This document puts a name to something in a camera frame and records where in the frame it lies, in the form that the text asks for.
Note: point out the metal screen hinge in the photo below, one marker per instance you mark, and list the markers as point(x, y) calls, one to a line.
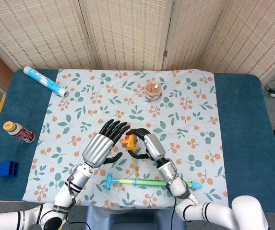
point(165, 53)

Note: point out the yellow tape measure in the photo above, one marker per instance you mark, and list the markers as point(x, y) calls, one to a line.
point(130, 143)

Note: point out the blue white wrapped roll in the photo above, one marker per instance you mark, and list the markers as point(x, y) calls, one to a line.
point(44, 81)

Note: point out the floral print tablecloth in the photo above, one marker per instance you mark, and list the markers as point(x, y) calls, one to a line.
point(103, 100)

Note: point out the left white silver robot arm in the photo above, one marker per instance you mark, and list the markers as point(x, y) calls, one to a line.
point(79, 177)

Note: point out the red bottle with yellow cap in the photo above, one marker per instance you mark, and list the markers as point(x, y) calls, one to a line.
point(23, 133)

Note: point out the green blue water pump toy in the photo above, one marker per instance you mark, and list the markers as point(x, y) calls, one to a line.
point(147, 182)

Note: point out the teal table cover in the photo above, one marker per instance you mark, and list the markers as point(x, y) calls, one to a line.
point(242, 119)

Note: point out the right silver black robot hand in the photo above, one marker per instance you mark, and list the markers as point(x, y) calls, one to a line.
point(154, 146)

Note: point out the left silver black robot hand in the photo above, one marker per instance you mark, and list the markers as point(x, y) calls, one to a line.
point(97, 149)

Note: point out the woven bamboo screen panel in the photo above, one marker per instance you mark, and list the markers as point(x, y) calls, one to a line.
point(127, 31)
point(254, 36)
point(43, 31)
point(190, 36)

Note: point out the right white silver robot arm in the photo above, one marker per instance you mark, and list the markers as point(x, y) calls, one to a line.
point(168, 170)

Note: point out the clear snack jar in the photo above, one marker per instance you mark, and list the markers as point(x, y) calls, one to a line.
point(153, 91)

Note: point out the blue plastic block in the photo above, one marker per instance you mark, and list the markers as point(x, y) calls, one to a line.
point(7, 169)

